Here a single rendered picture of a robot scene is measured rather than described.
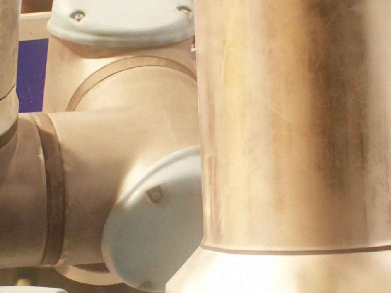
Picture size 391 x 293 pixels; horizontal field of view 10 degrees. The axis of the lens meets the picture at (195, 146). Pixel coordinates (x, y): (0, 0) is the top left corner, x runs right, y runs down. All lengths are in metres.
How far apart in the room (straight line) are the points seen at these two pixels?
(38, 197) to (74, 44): 0.14
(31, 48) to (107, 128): 0.72
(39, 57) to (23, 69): 0.02
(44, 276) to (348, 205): 0.53
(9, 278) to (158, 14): 0.23
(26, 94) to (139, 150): 0.73
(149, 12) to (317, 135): 0.40
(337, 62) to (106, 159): 0.32
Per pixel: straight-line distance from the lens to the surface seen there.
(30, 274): 1.51
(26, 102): 2.02
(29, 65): 2.01
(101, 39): 1.36
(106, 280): 1.49
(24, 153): 1.27
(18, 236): 1.28
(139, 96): 1.33
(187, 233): 1.29
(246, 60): 1.00
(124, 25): 1.36
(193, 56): 2.05
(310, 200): 1.00
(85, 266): 1.48
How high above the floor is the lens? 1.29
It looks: 13 degrees down
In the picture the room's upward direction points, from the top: straight up
